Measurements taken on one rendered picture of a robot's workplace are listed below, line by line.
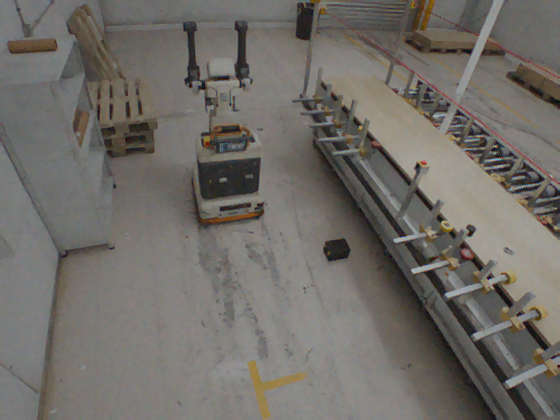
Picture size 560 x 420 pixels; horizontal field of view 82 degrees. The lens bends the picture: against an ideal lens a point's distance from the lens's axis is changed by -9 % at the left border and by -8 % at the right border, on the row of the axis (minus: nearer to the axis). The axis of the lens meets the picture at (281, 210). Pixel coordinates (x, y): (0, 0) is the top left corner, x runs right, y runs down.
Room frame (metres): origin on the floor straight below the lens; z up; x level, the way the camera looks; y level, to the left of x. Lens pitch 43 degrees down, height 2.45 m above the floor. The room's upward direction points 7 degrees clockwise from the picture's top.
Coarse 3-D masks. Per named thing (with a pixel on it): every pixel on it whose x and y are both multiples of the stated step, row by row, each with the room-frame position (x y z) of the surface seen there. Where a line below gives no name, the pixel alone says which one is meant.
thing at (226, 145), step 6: (228, 138) 2.31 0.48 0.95; (234, 138) 2.33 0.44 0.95; (240, 138) 2.34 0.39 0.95; (246, 138) 2.36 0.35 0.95; (210, 144) 2.32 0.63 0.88; (216, 144) 2.27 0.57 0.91; (222, 144) 2.29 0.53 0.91; (228, 144) 2.31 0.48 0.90; (234, 144) 2.33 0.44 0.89; (240, 144) 2.35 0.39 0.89; (246, 144) 2.38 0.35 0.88; (216, 150) 2.31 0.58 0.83; (222, 150) 2.33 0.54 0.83; (228, 150) 2.35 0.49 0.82; (234, 150) 2.37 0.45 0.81; (240, 150) 2.39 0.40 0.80
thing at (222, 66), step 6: (210, 60) 2.78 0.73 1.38; (216, 60) 2.80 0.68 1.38; (222, 60) 2.81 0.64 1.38; (228, 60) 2.83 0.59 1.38; (210, 66) 2.75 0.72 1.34; (216, 66) 2.76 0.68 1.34; (222, 66) 2.78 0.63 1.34; (228, 66) 2.80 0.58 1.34; (210, 72) 2.72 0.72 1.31; (216, 72) 2.73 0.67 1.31; (222, 72) 2.75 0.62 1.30; (228, 72) 2.76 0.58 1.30; (210, 78) 2.75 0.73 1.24
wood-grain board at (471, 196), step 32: (352, 96) 3.51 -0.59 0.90; (384, 96) 3.63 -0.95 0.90; (384, 128) 2.91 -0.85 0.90; (416, 128) 3.01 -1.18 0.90; (416, 160) 2.44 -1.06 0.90; (448, 160) 2.52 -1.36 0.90; (448, 192) 2.07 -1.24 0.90; (480, 192) 2.13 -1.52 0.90; (480, 224) 1.75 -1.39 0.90; (512, 224) 1.80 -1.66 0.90; (480, 256) 1.45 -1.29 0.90; (512, 256) 1.48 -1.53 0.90; (544, 256) 1.52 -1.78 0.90; (512, 288) 1.22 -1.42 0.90; (544, 288) 1.24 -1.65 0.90; (544, 320) 1.02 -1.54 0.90
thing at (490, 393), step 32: (320, 96) 3.87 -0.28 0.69; (352, 128) 3.13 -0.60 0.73; (384, 160) 2.56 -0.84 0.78; (352, 192) 2.85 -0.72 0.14; (416, 192) 2.12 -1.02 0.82; (384, 224) 2.33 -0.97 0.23; (416, 288) 1.71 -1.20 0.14; (448, 320) 1.39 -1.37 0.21; (480, 384) 0.93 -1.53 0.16; (544, 384) 0.76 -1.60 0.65; (512, 416) 0.71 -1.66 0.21
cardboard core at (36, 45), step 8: (24, 40) 2.22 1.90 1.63; (32, 40) 2.23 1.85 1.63; (40, 40) 2.25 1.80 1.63; (48, 40) 2.26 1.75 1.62; (8, 48) 2.14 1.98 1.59; (16, 48) 2.16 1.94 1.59; (24, 48) 2.18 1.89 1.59; (32, 48) 2.20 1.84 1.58; (40, 48) 2.22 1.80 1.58; (48, 48) 2.24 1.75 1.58; (56, 48) 2.30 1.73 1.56
